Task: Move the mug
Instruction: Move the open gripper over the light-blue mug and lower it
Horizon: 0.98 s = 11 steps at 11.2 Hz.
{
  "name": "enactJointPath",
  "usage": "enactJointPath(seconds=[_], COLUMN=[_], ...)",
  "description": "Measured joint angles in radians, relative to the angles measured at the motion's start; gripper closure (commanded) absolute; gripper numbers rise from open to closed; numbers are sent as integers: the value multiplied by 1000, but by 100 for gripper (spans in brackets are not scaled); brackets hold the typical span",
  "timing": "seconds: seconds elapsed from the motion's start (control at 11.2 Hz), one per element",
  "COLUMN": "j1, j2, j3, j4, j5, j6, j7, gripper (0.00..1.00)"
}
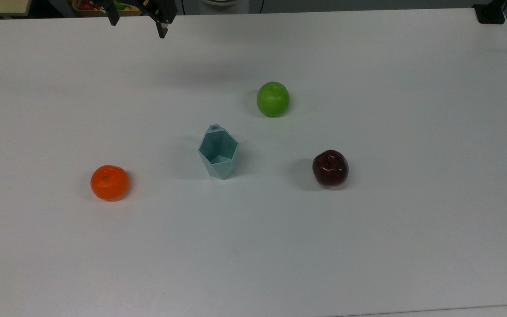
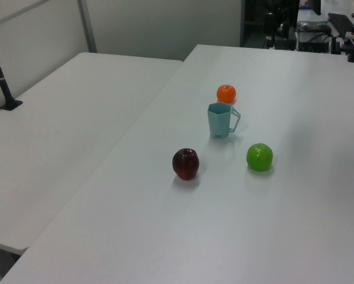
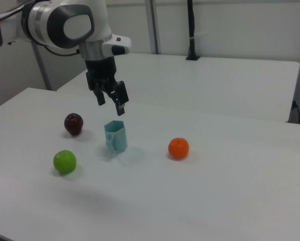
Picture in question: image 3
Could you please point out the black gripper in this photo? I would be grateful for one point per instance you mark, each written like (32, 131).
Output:
(101, 71)

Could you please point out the dark red apple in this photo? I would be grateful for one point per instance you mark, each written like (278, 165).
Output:
(73, 123)

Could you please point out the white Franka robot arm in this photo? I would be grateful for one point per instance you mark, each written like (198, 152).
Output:
(72, 22)

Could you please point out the black camera stand pole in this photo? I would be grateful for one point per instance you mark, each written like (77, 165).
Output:
(192, 30)

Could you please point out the grey metal frame post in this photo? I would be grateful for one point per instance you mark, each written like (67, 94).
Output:
(42, 66)

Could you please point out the light teal hexagonal mug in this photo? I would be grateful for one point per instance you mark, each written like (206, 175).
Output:
(116, 136)

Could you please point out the green apple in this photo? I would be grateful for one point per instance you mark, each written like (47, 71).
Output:
(64, 161)

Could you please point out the orange fruit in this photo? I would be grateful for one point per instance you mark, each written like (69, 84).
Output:
(178, 148)

